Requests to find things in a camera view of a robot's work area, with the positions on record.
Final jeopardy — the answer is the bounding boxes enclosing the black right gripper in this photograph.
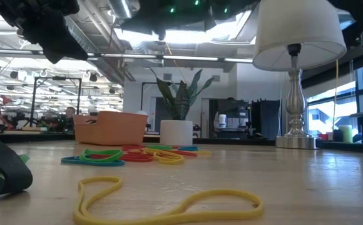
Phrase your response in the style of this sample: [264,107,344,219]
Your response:
[118,0,207,41]

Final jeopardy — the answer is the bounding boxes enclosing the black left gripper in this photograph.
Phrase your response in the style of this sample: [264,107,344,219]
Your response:
[12,0,88,64]

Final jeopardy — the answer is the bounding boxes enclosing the black wide rubber band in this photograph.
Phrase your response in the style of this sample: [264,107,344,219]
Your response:
[0,139,34,198]

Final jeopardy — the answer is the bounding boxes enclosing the yellow rubber band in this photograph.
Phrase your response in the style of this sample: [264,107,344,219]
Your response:
[142,147,185,166]
[73,176,263,225]
[181,150,213,156]

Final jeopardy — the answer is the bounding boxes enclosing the orange plastic bin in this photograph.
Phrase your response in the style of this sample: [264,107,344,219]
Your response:
[72,111,149,146]

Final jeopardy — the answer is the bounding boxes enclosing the person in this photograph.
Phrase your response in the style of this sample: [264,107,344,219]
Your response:
[63,106,76,132]

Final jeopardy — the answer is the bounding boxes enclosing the snake plant in white pot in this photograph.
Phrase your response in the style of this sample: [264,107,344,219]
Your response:
[150,68,216,147]

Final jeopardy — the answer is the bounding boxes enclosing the black cabinet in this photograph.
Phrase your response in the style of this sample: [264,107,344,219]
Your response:
[208,98,251,140]
[250,99,281,141]

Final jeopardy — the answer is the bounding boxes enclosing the table lamp with white shade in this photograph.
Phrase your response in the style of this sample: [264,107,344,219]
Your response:
[252,0,347,150]

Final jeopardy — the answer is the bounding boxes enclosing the yellow-green cup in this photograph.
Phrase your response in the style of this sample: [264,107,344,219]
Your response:
[339,124,354,144]

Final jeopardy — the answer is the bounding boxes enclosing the black rack frame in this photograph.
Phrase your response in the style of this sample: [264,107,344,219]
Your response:
[29,76,83,126]

